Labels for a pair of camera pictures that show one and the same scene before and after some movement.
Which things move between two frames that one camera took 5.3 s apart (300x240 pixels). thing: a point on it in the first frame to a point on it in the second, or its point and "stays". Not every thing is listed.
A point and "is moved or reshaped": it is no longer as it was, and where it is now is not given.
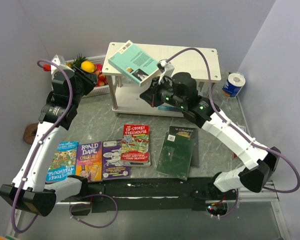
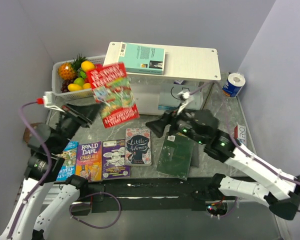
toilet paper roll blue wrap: [232, 86] stays
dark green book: [176, 155] stays
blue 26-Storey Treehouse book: [64, 162] stays
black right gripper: [149, 96] to [158, 126]
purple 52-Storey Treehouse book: [112, 166] stays
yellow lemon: [88, 66] stays
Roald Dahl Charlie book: [89, 161] stays
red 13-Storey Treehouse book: [135, 144] to [112, 94]
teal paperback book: [134, 64] is moved or reshaped
